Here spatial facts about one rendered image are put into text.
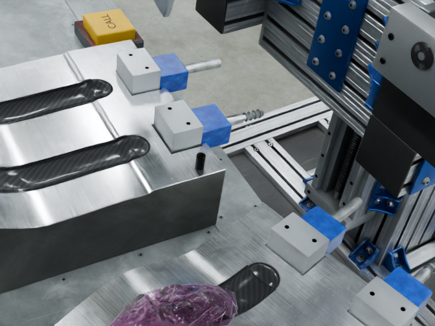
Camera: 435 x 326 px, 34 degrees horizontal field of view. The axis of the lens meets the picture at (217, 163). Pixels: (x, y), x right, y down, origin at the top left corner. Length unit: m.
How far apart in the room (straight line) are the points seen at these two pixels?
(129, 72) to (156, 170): 0.14
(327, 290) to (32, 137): 0.35
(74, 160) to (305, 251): 0.26
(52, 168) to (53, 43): 0.36
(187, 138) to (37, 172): 0.16
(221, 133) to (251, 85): 1.60
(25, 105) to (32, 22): 0.31
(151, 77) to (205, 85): 1.52
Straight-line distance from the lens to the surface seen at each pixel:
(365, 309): 0.69
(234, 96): 2.32
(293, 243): 0.71
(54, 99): 0.84
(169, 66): 0.86
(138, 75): 0.82
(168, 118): 0.77
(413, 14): 0.89
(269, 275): 0.72
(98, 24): 1.05
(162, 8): 0.77
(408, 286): 0.73
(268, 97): 2.35
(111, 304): 0.62
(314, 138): 1.90
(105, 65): 0.88
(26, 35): 1.10
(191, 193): 0.75
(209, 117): 0.79
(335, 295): 0.71
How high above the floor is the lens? 1.41
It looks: 43 degrees down
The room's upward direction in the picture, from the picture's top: 9 degrees clockwise
